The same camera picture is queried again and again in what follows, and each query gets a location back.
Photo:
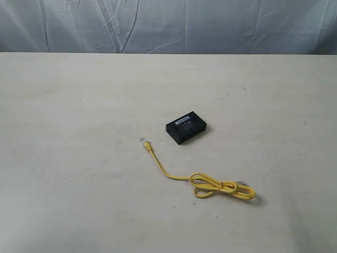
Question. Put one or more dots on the black network switch box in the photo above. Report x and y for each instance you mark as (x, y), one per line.
(188, 128)

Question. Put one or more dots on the grey backdrop curtain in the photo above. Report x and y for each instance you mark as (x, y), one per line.
(169, 27)

